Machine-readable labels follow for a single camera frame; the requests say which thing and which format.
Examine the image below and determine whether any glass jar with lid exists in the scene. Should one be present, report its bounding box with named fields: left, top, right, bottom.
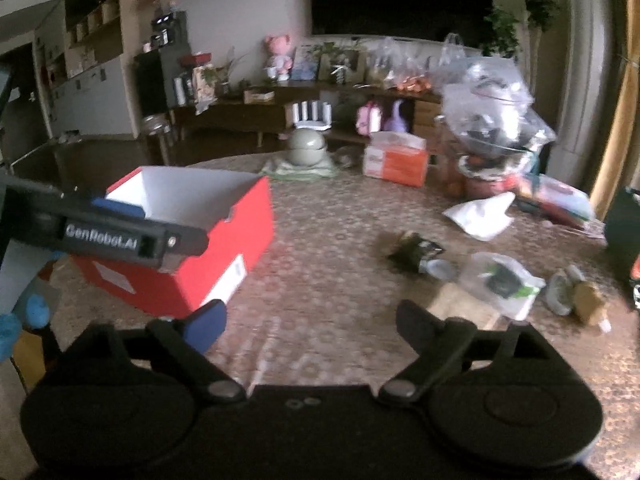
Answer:
left=140, top=114, right=176, bottom=166

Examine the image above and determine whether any large clear plastic bag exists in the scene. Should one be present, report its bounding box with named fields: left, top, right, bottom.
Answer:
left=433, top=56, right=556, bottom=160

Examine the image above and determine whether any orange tissue box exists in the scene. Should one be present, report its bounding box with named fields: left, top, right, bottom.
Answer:
left=362, top=131, right=428, bottom=188

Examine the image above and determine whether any photo frame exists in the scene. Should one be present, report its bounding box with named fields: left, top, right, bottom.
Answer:
left=318, top=42, right=367, bottom=86

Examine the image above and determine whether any pink plush bear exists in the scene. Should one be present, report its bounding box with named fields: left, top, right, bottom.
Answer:
left=264, top=35, right=293, bottom=82

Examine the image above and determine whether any wooden tv cabinet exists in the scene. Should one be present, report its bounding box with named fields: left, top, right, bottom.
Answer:
left=170, top=81, right=442, bottom=144

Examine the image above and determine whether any folded green white cloth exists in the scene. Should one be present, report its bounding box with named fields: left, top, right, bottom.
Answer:
left=260, top=155, right=337, bottom=182

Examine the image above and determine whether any purple vase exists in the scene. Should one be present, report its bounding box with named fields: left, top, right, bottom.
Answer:
left=383, top=100, right=408, bottom=133

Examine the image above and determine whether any white paper sheet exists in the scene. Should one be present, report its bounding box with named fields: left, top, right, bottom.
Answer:
left=442, top=192, right=515, bottom=242

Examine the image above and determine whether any tan plush toy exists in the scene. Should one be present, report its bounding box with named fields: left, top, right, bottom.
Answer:
left=573, top=282, right=612, bottom=333

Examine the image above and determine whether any blue gloved hand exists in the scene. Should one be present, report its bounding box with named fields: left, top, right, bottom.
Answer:
left=0, top=292, right=51, bottom=361

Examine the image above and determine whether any grey round ceramic jar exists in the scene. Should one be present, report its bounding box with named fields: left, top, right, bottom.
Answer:
left=286, top=128, right=326, bottom=167

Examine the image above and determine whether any white router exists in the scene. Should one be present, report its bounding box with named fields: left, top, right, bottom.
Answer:
left=292, top=100, right=332, bottom=131

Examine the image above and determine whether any yellow curtain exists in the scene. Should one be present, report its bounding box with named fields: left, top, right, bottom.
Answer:
left=590, top=0, right=639, bottom=219

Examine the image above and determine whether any dark side cabinet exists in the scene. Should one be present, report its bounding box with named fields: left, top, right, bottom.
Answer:
left=134, top=10, right=192, bottom=119

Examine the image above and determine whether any pink pot with fruit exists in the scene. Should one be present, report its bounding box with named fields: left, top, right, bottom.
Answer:
left=457, top=152, right=535, bottom=200

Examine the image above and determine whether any pink backpack toy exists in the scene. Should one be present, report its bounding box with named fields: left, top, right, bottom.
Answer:
left=356, top=101, right=382, bottom=136

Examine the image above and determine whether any plastic bag with green item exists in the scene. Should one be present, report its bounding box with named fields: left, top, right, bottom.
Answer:
left=457, top=252, right=547, bottom=321

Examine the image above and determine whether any black snack packet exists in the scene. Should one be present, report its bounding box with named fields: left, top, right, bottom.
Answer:
left=388, top=231, right=445, bottom=274

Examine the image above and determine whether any red cardboard box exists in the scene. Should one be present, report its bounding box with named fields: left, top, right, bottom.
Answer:
left=74, top=166, right=273, bottom=318

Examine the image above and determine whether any bag of oranges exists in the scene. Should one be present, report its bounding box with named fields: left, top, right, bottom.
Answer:
left=395, top=56, right=432, bottom=94

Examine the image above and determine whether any small round tin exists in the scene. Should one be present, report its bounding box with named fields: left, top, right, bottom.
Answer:
left=425, top=258, right=458, bottom=282

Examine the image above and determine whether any green potted tree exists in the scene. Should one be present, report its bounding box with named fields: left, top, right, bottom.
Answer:
left=480, top=0, right=559, bottom=58

